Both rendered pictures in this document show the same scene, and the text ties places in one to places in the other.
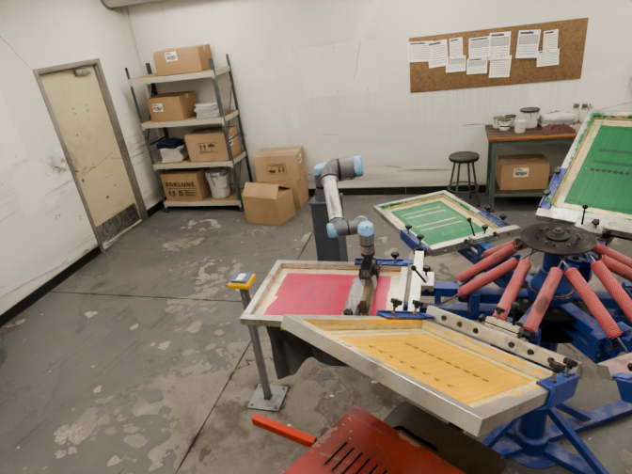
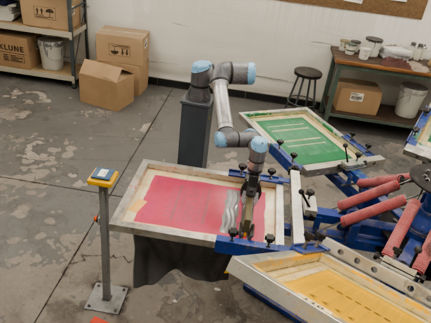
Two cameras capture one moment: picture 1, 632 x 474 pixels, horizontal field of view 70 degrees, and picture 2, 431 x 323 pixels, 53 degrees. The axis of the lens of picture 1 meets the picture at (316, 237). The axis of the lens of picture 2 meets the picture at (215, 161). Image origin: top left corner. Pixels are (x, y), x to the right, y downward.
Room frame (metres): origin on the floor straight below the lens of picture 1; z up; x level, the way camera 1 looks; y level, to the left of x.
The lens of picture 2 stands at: (0.32, 0.37, 2.27)
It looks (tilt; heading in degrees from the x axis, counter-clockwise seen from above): 31 degrees down; 346
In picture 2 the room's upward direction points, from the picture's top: 7 degrees clockwise
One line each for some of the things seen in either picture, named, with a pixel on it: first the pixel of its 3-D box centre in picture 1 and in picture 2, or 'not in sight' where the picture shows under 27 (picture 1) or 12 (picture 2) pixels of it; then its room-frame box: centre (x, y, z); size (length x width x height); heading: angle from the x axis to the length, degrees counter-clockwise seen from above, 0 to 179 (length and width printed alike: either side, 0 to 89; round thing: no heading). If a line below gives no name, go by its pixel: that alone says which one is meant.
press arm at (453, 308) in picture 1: (413, 308); (288, 230); (1.89, -0.45, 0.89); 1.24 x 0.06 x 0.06; 72
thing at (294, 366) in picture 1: (315, 351); (182, 264); (1.84, 0.08, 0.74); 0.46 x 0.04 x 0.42; 72
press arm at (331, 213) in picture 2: (439, 289); (319, 214); (1.85, -0.57, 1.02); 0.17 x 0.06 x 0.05; 72
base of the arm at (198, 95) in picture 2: (324, 191); (199, 90); (2.80, -0.10, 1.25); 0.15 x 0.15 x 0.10
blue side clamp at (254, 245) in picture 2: not in sight; (249, 248); (1.68, -0.18, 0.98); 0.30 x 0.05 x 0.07; 72
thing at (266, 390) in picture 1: (256, 342); (105, 242); (2.31, 0.47, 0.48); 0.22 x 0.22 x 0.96; 72
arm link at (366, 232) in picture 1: (366, 233); (258, 149); (1.98, -0.25, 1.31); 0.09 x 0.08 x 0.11; 1
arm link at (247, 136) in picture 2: (359, 226); (249, 139); (2.07, -0.23, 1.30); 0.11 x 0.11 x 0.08; 1
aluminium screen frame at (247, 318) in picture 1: (329, 292); (204, 203); (2.02, -0.03, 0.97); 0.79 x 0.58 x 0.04; 72
